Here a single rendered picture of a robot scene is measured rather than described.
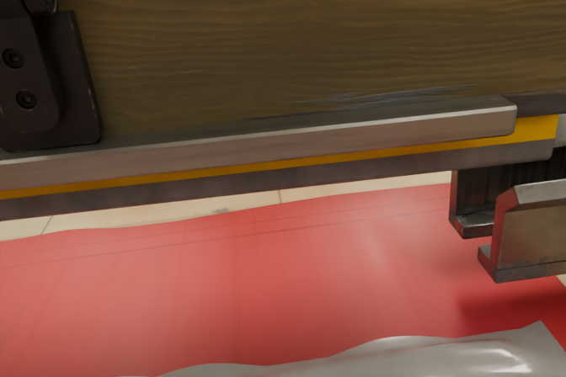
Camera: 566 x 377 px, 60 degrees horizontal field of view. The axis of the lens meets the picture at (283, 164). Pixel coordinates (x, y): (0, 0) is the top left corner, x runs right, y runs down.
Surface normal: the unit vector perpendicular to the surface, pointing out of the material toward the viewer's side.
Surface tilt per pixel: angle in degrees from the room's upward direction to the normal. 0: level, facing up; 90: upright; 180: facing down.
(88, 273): 0
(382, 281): 0
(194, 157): 90
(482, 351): 23
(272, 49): 90
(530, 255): 90
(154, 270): 0
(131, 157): 90
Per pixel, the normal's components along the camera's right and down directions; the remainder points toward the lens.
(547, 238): 0.10, 0.43
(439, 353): -0.13, -0.63
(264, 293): -0.09, -0.89
